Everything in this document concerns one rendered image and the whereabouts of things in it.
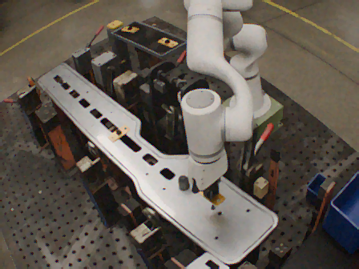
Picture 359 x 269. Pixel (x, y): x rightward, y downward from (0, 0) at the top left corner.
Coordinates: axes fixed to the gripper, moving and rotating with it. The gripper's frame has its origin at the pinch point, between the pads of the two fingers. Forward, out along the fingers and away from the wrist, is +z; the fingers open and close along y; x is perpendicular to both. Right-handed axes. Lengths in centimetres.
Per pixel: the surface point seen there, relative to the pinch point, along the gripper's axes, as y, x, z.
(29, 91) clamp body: 18, -102, 5
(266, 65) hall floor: -177, -120, 110
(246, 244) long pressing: 3.0, 17.6, 9.4
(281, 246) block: 0.6, 28.9, 1.5
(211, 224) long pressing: 4.4, 4.1, 9.4
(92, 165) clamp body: 16.8, -38.1, 5.9
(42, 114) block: 18, -82, 7
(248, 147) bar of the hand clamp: -15.1, -0.2, -4.2
